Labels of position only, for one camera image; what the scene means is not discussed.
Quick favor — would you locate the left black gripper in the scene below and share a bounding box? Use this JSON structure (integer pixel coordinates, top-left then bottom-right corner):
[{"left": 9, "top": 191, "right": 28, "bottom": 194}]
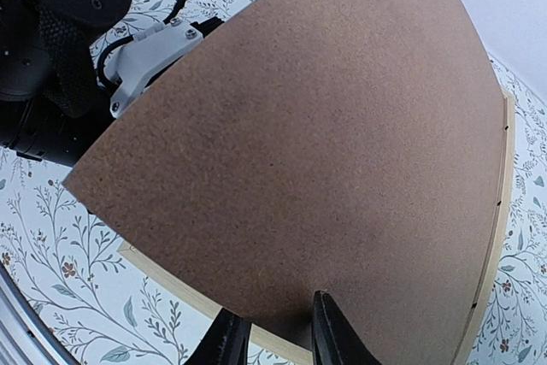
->
[{"left": 1, "top": 96, "right": 111, "bottom": 167}]

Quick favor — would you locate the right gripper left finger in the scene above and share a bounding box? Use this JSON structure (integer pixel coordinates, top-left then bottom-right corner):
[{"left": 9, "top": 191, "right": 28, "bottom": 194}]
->
[{"left": 194, "top": 309, "right": 251, "bottom": 365}]

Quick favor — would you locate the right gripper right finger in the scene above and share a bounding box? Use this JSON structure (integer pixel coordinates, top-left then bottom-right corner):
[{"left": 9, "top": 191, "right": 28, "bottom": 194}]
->
[{"left": 312, "top": 291, "right": 381, "bottom": 365}]

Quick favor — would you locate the wooden picture frame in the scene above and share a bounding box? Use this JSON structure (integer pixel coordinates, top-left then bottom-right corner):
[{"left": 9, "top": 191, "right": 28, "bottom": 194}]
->
[{"left": 118, "top": 88, "right": 515, "bottom": 364}]

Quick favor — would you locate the brown backing board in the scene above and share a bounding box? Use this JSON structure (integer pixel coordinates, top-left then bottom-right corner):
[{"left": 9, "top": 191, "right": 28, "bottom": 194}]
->
[{"left": 64, "top": 0, "right": 505, "bottom": 364}]

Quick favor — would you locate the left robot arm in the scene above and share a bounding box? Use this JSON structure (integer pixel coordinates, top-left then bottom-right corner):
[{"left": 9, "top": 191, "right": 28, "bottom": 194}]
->
[{"left": 1, "top": 0, "right": 202, "bottom": 167}]

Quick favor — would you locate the floral tablecloth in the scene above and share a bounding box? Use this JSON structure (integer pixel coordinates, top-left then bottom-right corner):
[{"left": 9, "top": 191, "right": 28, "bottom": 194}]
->
[{"left": 1, "top": 0, "right": 546, "bottom": 364}]

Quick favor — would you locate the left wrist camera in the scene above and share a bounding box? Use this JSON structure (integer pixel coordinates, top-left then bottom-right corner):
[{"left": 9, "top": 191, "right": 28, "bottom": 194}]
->
[{"left": 97, "top": 16, "right": 224, "bottom": 119}]

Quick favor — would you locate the front aluminium rail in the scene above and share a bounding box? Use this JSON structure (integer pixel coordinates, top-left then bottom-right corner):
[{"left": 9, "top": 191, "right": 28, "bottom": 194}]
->
[{"left": 1, "top": 266, "right": 79, "bottom": 365}]

